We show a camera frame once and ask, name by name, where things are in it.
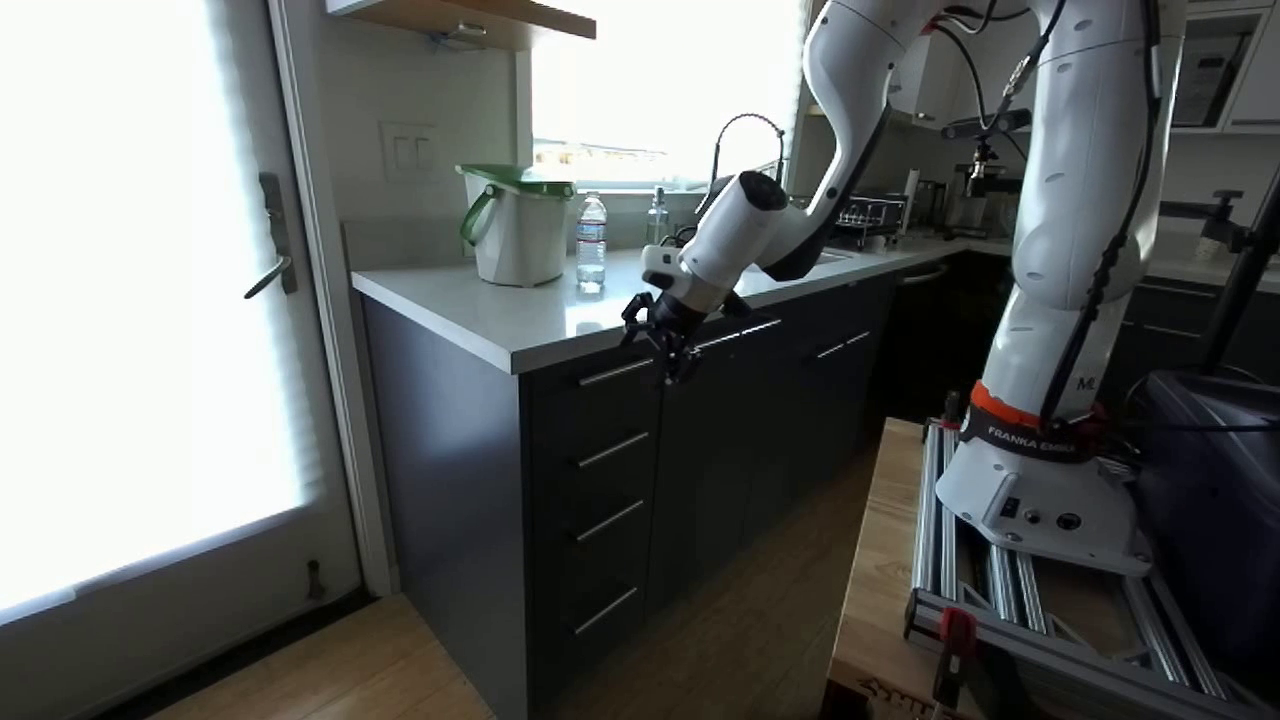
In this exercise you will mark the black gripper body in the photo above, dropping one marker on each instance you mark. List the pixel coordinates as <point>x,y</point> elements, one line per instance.
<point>668,320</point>

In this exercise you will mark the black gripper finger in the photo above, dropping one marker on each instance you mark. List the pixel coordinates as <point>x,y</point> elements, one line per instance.
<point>682,361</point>
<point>637,329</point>

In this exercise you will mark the dark drawer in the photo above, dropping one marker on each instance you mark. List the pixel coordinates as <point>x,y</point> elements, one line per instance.
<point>596,400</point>

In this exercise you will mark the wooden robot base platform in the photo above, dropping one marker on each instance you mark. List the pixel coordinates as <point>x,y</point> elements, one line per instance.
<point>876,670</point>

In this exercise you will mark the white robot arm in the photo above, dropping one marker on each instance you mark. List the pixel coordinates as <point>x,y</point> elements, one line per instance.
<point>1026,469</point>

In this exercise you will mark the clear plastic water bottle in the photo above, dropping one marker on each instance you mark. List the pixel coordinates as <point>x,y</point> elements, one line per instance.
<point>592,245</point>

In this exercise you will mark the white bin with green lid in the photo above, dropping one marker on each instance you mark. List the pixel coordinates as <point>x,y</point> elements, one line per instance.
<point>515,226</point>

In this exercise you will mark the dark island cabinet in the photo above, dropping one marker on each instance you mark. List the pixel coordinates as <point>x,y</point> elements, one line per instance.
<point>534,571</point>

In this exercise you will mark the kitchen sink faucet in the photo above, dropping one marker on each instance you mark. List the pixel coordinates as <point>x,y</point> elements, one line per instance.
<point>751,149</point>

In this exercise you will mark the white glass door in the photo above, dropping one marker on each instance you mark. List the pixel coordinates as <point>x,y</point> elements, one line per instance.
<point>170,452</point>

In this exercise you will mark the wooden wall shelf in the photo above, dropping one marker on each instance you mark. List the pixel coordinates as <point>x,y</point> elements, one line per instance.
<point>488,23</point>

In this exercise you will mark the aluminium frame robot mount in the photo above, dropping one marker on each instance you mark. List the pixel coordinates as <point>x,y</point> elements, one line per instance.
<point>1077,636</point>

